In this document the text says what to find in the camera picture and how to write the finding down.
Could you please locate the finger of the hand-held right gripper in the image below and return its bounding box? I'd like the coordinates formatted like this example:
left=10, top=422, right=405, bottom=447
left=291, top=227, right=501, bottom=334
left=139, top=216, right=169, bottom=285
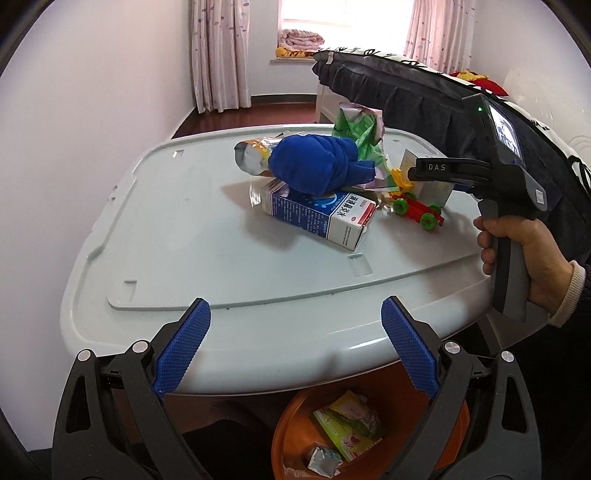
left=407, top=157, right=496, bottom=191

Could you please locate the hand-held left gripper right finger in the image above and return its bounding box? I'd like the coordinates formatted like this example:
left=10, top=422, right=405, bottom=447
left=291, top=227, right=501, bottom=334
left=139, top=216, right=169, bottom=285
left=381, top=296, right=541, bottom=480

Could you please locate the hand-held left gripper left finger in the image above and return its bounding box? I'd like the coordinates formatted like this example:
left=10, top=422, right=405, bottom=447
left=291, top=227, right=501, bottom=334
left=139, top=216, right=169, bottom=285
left=51, top=298, right=212, bottom=480

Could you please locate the small white box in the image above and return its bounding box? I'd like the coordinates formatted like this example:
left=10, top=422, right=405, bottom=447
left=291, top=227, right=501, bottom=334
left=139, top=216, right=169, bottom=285
left=399, top=148, right=455, bottom=209

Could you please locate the yellow plastic toy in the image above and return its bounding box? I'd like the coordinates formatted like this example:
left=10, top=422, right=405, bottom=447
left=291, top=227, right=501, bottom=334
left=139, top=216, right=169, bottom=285
left=390, top=167, right=415, bottom=193

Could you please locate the red toy car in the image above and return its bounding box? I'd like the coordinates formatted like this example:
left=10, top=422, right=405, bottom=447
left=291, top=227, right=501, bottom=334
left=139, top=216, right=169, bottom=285
left=392, top=191, right=445, bottom=232

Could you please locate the blue and white carton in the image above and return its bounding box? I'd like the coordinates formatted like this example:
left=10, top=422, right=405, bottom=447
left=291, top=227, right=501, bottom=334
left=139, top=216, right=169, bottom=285
left=261, top=179, right=378, bottom=252

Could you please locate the blue cloth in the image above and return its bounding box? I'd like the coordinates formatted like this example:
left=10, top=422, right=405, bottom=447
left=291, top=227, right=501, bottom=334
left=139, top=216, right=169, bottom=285
left=269, top=134, right=376, bottom=195

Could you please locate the orange plastic basin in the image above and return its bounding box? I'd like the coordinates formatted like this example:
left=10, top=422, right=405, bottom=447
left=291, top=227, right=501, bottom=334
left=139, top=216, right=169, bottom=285
left=271, top=369, right=472, bottom=480

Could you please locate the silver and orange snack bag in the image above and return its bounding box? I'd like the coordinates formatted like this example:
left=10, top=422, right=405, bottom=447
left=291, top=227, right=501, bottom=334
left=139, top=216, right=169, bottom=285
left=234, top=136, right=287, bottom=178

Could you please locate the person's right forearm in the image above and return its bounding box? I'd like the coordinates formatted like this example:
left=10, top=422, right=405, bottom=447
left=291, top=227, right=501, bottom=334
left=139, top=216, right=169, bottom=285
left=551, top=260, right=591, bottom=337

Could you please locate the person's right hand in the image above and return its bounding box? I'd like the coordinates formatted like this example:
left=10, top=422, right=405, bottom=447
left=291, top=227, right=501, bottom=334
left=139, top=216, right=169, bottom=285
left=473, top=215, right=574, bottom=328

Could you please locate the clear plastic wrapper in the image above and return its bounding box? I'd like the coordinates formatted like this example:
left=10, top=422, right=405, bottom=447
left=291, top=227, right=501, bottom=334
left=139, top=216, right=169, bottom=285
left=369, top=188, right=396, bottom=214

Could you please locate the dark bed cover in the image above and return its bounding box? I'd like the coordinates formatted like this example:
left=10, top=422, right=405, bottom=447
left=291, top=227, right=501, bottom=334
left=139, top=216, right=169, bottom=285
left=310, top=46, right=591, bottom=273

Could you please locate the pale yellow packet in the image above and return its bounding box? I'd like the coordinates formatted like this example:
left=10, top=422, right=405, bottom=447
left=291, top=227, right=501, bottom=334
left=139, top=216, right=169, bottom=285
left=328, top=390, right=384, bottom=435

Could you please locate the green crumpled bag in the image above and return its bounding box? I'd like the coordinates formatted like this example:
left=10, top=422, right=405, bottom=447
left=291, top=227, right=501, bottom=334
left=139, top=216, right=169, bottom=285
left=331, top=104, right=398, bottom=192

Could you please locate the red cushion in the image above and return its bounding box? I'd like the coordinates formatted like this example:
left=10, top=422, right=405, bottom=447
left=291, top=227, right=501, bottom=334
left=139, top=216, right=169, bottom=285
left=450, top=69, right=509, bottom=97

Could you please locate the green and pink box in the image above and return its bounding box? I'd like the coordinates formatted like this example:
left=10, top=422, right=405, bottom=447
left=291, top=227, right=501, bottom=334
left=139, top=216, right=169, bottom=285
left=313, top=406, right=386, bottom=462

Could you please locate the grey plastic storage box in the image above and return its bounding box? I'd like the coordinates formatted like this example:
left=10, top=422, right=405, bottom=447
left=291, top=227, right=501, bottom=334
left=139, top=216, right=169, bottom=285
left=60, top=124, right=509, bottom=395

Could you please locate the pink patterned curtain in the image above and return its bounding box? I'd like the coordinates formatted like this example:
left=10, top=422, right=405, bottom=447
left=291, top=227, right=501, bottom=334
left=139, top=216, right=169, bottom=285
left=403, top=0, right=476, bottom=75
left=191, top=0, right=252, bottom=114

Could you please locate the small silver carton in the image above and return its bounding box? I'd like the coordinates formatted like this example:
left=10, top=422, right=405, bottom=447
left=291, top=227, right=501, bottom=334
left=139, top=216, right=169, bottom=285
left=305, top=444, right=345, bottom=477

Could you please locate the window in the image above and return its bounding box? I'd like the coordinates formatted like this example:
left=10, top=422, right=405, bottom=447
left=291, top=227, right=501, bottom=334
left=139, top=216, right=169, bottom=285
left=279, top=0, right=416, bottom=24

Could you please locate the folded pink blanket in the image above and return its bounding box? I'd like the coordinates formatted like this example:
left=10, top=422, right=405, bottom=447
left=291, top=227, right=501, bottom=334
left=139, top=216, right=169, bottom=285
left=279, top=28, right=326, bottom=49

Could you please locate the white bed frame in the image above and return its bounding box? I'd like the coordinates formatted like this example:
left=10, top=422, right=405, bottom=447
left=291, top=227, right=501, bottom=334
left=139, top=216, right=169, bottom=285
left=316, top=83, right=352, bottom=124

